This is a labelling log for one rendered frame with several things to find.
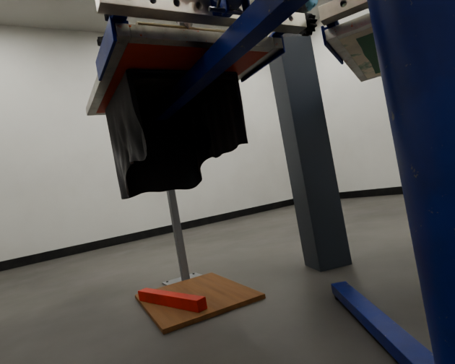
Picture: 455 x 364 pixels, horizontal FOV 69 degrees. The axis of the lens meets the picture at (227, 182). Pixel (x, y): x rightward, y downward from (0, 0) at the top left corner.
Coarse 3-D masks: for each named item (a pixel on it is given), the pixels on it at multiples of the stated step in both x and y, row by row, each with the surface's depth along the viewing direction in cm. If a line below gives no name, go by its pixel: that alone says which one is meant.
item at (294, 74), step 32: (288, 64) 167; (288, 96) 167; (320, 96) 170; (288, 128) 173; (320, 128) 169; (288, 160) 180; (320, 160) 168; (320, 192) 167; (320, 224) 166; (320, 256) 165
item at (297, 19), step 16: (96, 0) 84; (112, 0) 82; (128, 0) 87; (144, 0) 86; (160, 0) 89; (176, 0) 91; (192, 0) 93; (208, 0) 96; (128, 16) 89; (144, 16) 90; (160, 16) 92; (176, 16) 93; (192, 16) 94; (208, 16) 96; (304, 16) 114; (288, 32) 116
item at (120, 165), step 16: (128, 80) 113; (128, 96) 115; (112, 112) 141; (128, 112) 118; (112, 128) 146; (128, 128) 121; (112, 144) 151; (128, 144) 129; (144, 144) 114; (128, 160) 138; (128, 192) 146
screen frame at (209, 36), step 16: (128, 32) 92; (144, 32) 94; (160, 32) 96; (176, 32) 99; (192, 32) 102; (208, 32) 104; (256, 48) 115; (272, 48) 118; (112, 64) 108; (256, 64) 130; (96, 80) 125; (96, 96) 135; (96, 112) 156
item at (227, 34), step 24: (264, 0) 75; (288, 0) 70; (240, 24) 85; (264, 24) 79; (216, 48) 97; (240, 48) 90; (192, 72) 113; (216, 72) 105; (168, 96) 135; (192, 96) 126
